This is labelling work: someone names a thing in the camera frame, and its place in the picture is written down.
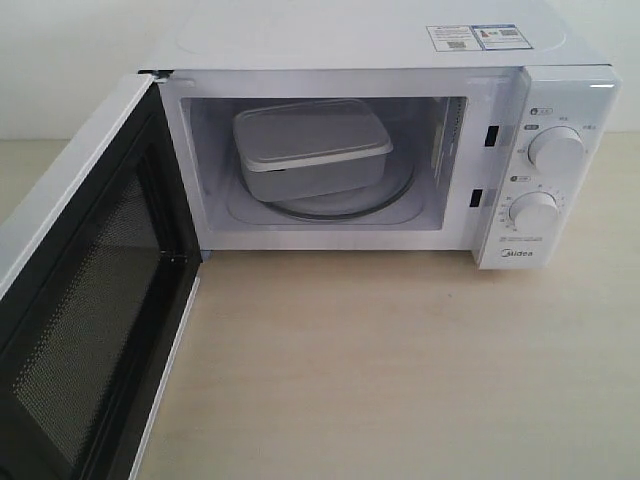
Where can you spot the clear plastic lidded container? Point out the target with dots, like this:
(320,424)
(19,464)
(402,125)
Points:
(312,148)

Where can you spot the white microwave door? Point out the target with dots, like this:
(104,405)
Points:
(99,269)

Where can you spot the white Midea microwave body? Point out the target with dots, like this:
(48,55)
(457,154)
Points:
(464,119)

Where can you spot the glass turntable plate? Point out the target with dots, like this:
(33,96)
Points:
(352,204)

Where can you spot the white lower timer knob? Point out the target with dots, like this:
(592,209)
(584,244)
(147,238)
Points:
(535,211)

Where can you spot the white label sticker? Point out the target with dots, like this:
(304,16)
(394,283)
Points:
(453,38)

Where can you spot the white upper power knob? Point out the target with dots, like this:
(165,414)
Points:
(556,149)

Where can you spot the blue label sticker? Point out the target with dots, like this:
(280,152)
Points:
(500,37)

